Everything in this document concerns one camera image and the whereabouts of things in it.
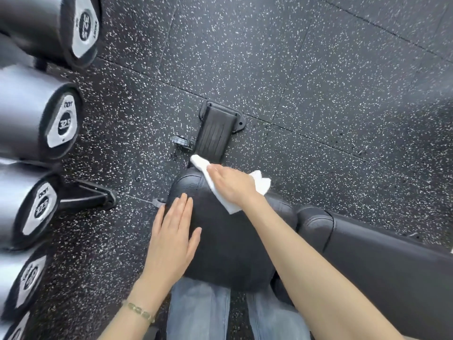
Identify black dumbbell grey end cap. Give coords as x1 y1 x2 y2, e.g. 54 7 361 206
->
0 64 83 162
0 311 31 340
0 162 61 251
0 245 51 320
0 0 103 70

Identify person's left forearm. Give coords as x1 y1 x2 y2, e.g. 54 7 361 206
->
98 278 171 340

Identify person's right forearm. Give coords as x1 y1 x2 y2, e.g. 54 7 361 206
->
242 195 405 340

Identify black dumbbell rack foot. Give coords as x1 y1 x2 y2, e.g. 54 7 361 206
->
58 180 117 211

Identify person's left hand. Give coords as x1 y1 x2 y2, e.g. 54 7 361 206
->
140 193 202 292

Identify green bead bracelet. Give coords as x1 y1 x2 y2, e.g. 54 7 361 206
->
122 300 156 323

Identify white cleaning cloth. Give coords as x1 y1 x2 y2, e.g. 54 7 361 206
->
190 154 272 215

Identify blue jeans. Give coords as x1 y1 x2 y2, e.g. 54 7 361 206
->
166 277 313 340

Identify person's right hand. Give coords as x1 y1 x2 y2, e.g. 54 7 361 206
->
206 164 266 210

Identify black bench seat pad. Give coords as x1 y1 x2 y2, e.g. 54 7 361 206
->
166 168 298 293

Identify black bench backrest pad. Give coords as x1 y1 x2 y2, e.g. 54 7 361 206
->
271 204 453 340

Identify black bench frame foot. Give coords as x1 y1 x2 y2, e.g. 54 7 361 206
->
171 99 246 165

